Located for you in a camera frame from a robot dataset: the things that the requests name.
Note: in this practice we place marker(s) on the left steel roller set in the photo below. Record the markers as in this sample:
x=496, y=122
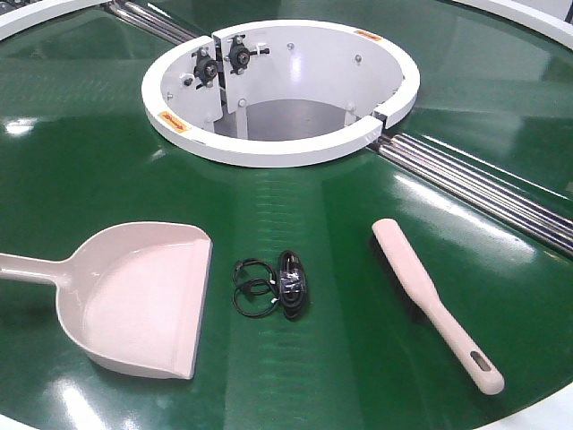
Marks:
x=146, y=18

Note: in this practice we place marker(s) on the steel roller set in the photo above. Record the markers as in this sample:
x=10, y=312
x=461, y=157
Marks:
x=146, y=18
x=479, y=188

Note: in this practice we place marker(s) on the pink plastic dustpan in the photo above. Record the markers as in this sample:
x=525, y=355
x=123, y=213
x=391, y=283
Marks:
x=131, y=296

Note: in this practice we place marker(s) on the green conveyor belt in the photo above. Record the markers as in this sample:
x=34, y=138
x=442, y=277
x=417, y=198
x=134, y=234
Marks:
x=306, y=325

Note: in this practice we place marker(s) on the white inner ring guard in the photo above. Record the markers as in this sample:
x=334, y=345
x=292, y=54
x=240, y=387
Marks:
x=370, y=79

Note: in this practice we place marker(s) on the left black bearing mount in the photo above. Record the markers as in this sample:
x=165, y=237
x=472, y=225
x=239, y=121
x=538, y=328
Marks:
x=205, y=70

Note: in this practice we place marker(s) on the right steel roller set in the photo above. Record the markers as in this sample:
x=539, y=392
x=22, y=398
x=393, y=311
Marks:
x=479, y=188

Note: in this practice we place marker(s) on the white outer rim left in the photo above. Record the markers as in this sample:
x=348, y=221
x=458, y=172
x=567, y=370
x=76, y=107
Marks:
x=33, y=14

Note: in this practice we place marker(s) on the black bearing mount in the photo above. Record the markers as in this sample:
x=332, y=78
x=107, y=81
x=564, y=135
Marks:
x=240, y=55
x=205, y=70

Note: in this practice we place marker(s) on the pink hand brush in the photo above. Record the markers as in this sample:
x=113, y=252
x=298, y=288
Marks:
x=419, y=286

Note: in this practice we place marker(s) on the white outer rim right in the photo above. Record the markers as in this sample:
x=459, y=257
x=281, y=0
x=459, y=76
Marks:
x=552, y=18

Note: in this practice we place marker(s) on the white rim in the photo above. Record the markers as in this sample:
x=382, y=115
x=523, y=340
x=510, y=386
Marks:
x=552, y=18
x=33, y=14

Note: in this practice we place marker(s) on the right black bearing mount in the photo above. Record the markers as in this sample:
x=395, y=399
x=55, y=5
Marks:
x=240, y=55

